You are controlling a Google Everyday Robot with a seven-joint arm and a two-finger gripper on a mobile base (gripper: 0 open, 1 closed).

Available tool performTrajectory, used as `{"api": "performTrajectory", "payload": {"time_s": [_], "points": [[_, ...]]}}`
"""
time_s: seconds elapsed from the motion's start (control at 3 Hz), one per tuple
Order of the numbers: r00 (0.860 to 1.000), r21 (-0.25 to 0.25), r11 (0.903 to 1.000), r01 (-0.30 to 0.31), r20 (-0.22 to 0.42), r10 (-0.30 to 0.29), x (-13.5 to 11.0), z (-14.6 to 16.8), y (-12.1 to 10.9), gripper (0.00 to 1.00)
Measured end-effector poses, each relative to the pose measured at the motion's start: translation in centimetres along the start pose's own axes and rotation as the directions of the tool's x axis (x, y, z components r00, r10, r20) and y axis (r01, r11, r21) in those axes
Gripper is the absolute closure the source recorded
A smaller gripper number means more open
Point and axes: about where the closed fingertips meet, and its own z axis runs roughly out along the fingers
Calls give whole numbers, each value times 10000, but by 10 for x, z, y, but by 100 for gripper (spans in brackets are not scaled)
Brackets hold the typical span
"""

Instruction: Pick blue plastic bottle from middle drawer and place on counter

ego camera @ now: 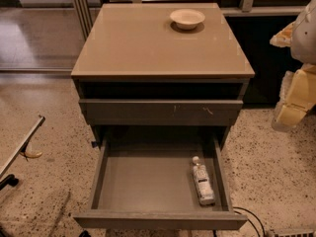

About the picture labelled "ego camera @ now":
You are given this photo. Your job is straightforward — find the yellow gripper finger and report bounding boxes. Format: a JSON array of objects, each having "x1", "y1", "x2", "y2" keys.
[{"x1": 272, "y1": 103, "x2": 306, "y2": 131}]

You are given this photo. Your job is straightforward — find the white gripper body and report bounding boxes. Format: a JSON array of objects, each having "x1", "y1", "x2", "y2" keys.
[{"x1": 279, "y1": 64, "x2": 316, "y2": 112}]

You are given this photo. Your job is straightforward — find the clear plastic bottle white cap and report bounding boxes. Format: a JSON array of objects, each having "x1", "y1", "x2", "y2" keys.
[{"x1": 192, "y1": 156, "x2": 215, "y2": 205}]

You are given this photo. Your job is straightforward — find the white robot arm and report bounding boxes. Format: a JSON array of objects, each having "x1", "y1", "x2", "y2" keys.
[{"x1": 270, "y1": 0, "x2": 316, "y2": 132}]

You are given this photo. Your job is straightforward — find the grey drawer cabinet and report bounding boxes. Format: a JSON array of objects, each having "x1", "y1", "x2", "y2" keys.
[{"x1": 71, "y1": 3, "x2": 255, "y2": 141}]

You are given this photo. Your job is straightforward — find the white ceramic bowl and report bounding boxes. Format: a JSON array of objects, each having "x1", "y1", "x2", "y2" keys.
[{"x1": 170, "y1": 9, "x2": 205, "y2": 31}]

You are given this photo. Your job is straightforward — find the banana on floor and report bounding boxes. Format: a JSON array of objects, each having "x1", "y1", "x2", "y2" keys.
[{"x1": 20, "y1": 151, "x2": 42, "y2": 159}]

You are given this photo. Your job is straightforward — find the metal bar on left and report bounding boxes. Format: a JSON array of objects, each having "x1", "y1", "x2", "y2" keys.
[{"x1": 0, "y1": 115, "x2": 45, "y2": 178}]

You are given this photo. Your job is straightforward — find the black chair caster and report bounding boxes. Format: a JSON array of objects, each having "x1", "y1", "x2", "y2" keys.
[{"x1": 0, "y1": 174, "x2": 19, "y2": 191}]

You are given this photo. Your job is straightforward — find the black floor cable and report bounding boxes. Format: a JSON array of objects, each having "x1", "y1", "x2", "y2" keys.
[{"x1": 212, "y1": 206, "x2": 267, "y2": 237}]

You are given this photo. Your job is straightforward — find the metal window frame rail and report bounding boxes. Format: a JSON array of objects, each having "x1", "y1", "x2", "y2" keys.
[{"x1": 73, "y1": 0, "x2": 93, "y2": 40}]

